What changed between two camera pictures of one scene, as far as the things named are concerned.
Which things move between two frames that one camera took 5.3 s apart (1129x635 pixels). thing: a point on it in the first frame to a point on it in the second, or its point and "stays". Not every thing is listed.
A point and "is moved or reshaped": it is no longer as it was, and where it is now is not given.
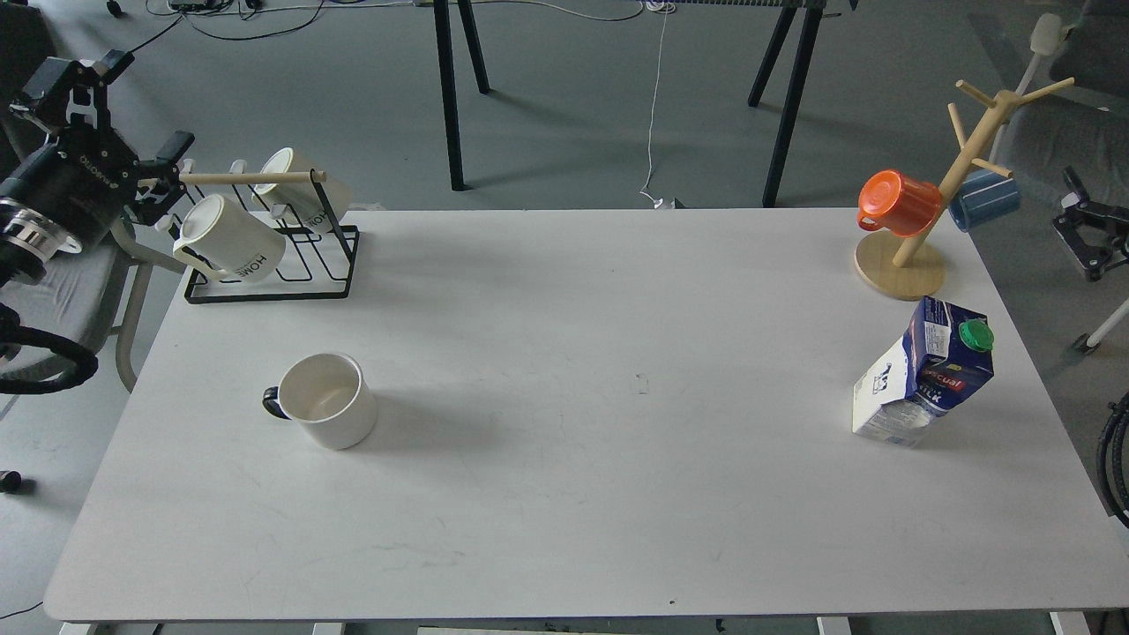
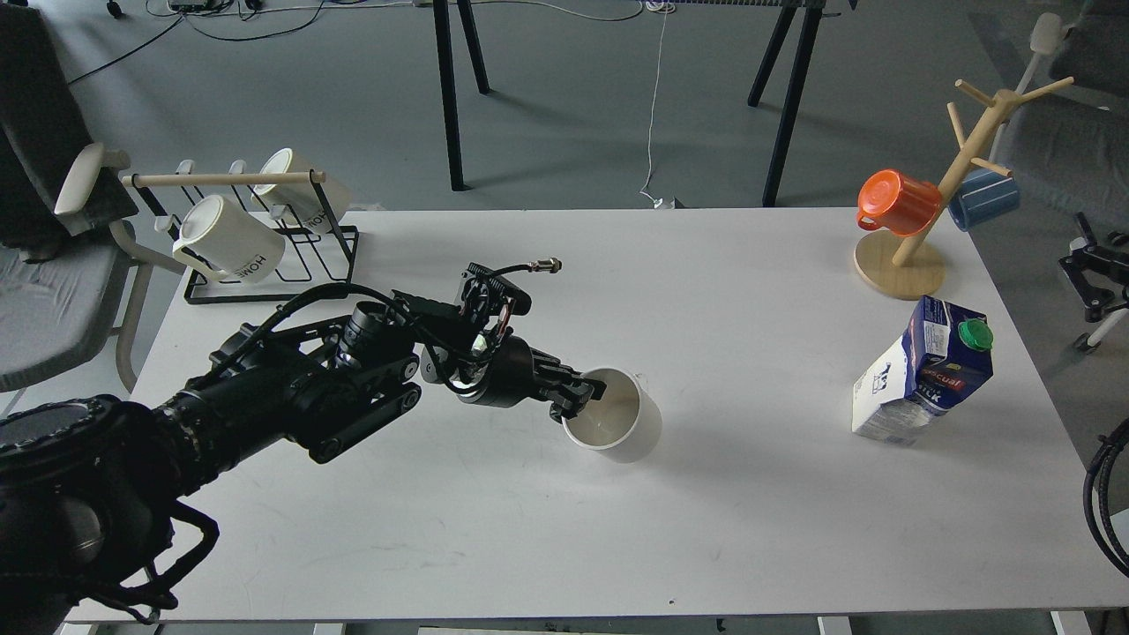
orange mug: x=902 y=205 stays
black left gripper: x=84 y=176 to x=502 y=370
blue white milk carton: x=945 y=354 stays
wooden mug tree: x=910 y=267 stays
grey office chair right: x=1067 y=135 stays
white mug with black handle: x=328 y=395 is moved or reshaped
